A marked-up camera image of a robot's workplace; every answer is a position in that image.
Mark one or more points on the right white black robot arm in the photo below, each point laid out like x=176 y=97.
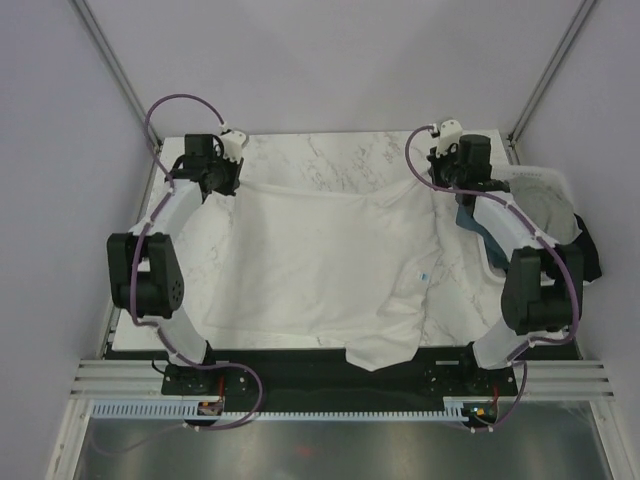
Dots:
x=541 y=299

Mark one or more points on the aluminium corner post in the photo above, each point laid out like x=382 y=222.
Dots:
x=558 y=57
x=100 y=41

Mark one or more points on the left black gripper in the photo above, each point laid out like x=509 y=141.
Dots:
x=234 y=168

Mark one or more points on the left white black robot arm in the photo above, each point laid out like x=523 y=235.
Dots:
x=144 y=272

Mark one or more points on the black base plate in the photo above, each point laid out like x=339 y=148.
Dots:
x=323 y=379

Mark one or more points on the black t shirt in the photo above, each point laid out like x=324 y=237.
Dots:
x=586 y=244

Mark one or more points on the right aluminium corner post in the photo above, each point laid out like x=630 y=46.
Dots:
x=558 y=57

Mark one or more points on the white t shirt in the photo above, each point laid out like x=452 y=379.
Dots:
x=349 y=268

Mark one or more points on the grey t shirt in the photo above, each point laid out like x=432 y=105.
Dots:
x=547 y=206

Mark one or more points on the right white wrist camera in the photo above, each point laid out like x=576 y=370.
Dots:
x=447 y=133

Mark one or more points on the white slotted cable duct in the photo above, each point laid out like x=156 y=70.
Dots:
x=193 y=411

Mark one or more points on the white laundry basket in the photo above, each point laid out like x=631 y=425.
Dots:
x=550 y=178

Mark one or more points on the left aluminium corner post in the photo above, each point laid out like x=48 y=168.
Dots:
x=100 y=41

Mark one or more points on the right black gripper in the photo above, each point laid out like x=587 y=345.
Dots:
x=437 y=161

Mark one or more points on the blue t shirt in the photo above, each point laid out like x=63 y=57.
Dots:
x=495 y=254

